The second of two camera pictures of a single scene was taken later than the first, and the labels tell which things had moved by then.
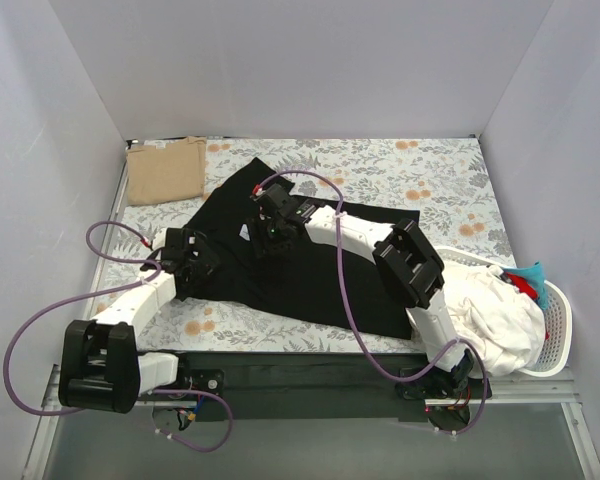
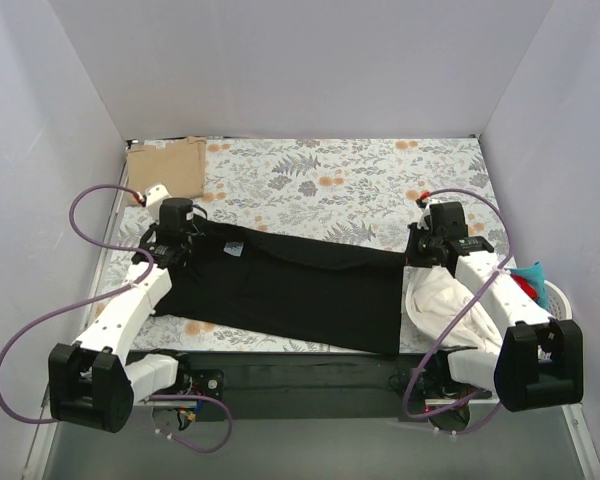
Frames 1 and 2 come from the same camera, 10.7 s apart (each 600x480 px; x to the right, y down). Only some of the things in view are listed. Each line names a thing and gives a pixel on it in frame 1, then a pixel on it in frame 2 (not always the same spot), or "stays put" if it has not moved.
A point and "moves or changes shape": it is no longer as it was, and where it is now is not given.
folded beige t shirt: x=160 y=175 stays put
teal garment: x=534 y=275 stays put
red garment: x=523 y=285 stays put
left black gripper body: x=200 y=265 -> x=191 y=236
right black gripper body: x=268 y=245 -> x=415 y=245
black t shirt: x=309 y=276 moves or changes shape
